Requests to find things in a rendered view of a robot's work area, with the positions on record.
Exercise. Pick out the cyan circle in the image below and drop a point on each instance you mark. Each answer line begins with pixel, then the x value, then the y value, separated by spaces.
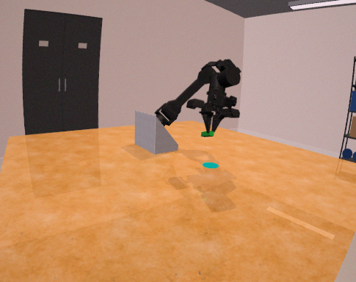
pixel 210 165

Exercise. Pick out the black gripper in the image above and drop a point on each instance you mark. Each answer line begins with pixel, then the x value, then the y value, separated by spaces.
pixel 207 109

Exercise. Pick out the green rectangular post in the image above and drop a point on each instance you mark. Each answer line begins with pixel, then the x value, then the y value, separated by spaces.
pixel 205 134

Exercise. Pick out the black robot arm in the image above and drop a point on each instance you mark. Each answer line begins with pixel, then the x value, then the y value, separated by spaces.
pixel 229 75

